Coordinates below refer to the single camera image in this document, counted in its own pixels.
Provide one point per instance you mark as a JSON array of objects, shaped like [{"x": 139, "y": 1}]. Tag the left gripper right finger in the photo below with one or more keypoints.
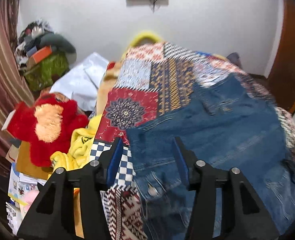
[{"x": 244, "y": 216}]

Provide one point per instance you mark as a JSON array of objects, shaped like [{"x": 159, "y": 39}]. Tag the blue denim jacket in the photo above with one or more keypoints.
[{"x": 226, "y": 128}]

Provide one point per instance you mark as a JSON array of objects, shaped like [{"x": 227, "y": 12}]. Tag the pink plush toy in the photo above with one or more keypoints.
[{"x": 29, "y": 198}]

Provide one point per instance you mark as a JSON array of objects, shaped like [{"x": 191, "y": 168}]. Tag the brown cardboard piece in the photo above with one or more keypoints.
[{"x": 24, "y": 165}]

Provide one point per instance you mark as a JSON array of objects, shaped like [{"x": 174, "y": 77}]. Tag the yellow towel blanket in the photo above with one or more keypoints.
[{"x": 80, "y": 147}]

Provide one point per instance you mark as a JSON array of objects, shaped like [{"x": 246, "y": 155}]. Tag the red plush toy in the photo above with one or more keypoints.
[{"x": 47, "y": 126}]

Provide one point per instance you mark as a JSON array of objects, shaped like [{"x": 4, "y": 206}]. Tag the striped red gold curtain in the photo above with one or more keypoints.
[{"x": 2, "y": 79}]

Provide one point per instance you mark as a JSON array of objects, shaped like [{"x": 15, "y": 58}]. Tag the white light blue shirt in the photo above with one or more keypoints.
[{"x": 82, "y": 81}]

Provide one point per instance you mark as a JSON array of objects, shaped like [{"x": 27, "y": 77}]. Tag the green storage box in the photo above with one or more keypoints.
[{"x": 45, "y": 73}]

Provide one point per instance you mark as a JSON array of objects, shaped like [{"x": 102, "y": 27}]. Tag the brown wooden door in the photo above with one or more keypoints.
[{"x": 281, "y": 80}]

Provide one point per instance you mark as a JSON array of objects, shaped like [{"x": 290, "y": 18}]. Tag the grey backpack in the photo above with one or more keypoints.
[{"x": 235, "y": 59}]

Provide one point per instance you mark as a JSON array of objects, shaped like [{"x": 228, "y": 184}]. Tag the orange shoe box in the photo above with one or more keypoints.
[{"x": 38, "y": 56}]

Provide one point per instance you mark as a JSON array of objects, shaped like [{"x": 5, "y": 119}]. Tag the patchwork quilt bedspread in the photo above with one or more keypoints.
[{"x": 153, "y": 80}]

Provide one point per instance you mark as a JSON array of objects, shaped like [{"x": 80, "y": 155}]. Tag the grey green pillow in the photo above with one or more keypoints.
[{"x": 57, "y": 40}]

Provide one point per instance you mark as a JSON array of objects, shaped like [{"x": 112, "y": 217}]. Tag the yellow headboard cushion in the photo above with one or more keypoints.
[{"x": 140, "y": 38}]

